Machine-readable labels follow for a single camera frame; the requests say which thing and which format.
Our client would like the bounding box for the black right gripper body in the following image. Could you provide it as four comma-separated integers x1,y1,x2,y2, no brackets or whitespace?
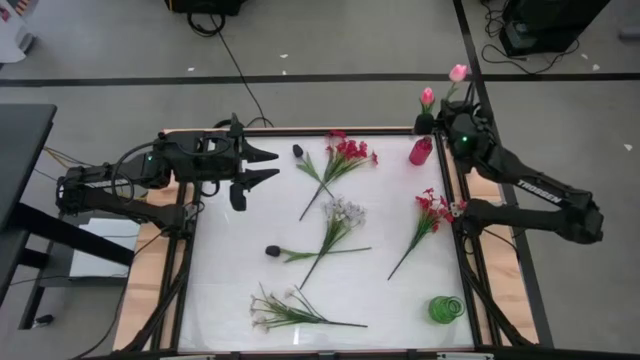
414,101,481,136

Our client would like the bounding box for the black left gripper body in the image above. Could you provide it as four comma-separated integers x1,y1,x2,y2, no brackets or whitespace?
172,130,249,213

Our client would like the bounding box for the pink artificial tulip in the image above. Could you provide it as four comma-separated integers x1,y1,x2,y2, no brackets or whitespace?
446,63,470,104
418,86,436,117

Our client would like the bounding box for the black artificial tulip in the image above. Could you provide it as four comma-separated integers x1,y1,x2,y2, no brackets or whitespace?
292,143,335,199
264,243,373,265

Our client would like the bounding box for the red artificial flower bunch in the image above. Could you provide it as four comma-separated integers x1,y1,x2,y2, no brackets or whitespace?
298,129,380,222
386,187,469,281

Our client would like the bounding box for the white artificial flower bunch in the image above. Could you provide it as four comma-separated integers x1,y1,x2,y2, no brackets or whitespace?
298,196,369,291
248,282,370,335

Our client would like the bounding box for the red glass vase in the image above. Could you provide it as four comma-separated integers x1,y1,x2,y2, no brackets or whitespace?
408,135,434,167

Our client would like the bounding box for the green glass vase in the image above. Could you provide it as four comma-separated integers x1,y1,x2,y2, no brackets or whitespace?
427,294,466,325

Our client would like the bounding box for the black equipment case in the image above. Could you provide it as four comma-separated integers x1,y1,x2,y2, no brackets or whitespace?
498,0,612,57

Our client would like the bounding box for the white flat box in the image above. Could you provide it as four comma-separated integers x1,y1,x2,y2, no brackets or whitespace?
68,217,141,280

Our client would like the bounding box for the black box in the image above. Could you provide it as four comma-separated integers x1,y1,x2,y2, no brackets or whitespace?
164,0,249,16

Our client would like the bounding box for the black desk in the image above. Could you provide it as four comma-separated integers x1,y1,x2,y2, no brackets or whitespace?
0,103,136,331

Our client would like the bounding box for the white cart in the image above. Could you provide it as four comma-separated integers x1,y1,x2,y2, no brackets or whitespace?
0,0,40,65

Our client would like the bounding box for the black floor cable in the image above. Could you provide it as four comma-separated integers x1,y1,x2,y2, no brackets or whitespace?
187,12,275,129

